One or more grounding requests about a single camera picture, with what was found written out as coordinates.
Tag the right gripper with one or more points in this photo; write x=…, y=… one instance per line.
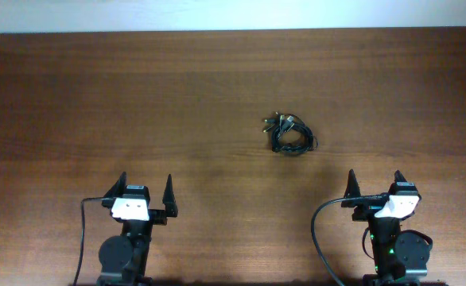
x=368, y=208

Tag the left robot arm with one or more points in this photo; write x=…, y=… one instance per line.
x=123, y=257

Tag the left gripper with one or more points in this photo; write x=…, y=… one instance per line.
x=159, y=216

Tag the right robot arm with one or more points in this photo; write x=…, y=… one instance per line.
x=400, y=256

